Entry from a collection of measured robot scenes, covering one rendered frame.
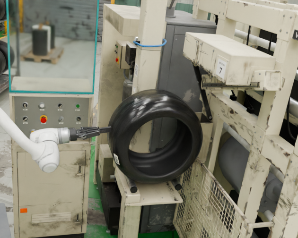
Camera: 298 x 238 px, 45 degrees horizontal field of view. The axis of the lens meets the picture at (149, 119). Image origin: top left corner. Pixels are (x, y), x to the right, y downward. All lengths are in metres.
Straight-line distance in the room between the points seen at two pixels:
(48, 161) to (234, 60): 1.03
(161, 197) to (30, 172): 0.99
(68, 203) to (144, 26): 1.48
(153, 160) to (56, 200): 0.87
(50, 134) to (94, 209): 1.61
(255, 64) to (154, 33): 0.70
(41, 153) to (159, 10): 1.06
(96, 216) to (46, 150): 1.61
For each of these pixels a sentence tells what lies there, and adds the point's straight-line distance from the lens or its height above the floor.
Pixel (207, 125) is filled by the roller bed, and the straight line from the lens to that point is 2.47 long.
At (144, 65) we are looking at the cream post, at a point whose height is 1.56.
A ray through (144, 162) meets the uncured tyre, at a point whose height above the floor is 0.93.
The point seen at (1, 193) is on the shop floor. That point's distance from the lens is 3.76.
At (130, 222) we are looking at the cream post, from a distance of 2.79.
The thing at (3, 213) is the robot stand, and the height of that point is 0.65.
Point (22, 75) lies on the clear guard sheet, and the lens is 2.49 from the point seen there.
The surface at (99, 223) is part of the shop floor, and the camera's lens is 3.34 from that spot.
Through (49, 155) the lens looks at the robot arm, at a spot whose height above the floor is 1.18.
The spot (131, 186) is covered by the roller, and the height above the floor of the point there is 0.92.
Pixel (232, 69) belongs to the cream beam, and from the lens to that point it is 1.75.
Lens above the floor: 2.09
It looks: 22 degrees down
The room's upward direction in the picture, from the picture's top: 7 degrees clockwise
